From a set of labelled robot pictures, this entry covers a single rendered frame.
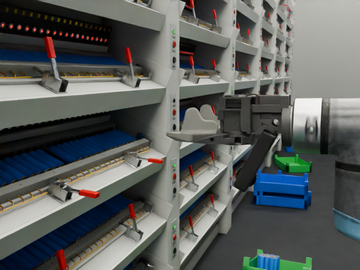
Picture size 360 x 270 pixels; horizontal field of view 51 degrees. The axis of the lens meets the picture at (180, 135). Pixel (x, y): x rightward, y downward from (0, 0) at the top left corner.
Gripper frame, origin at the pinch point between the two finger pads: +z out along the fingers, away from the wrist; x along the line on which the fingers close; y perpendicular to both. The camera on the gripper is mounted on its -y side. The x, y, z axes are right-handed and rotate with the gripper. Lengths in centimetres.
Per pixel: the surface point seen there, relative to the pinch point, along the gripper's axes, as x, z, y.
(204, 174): -76, 20, -29
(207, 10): -100, 25, 40
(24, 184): 17.7, 20.9, -6.1
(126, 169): -10.2, 17.9, -10.2
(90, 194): 12.9, 11.5, -8.6
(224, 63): -100, 18, 16
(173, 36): -35.0, 15.0, 22.1
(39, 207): 17.5, 18.4, -9.9
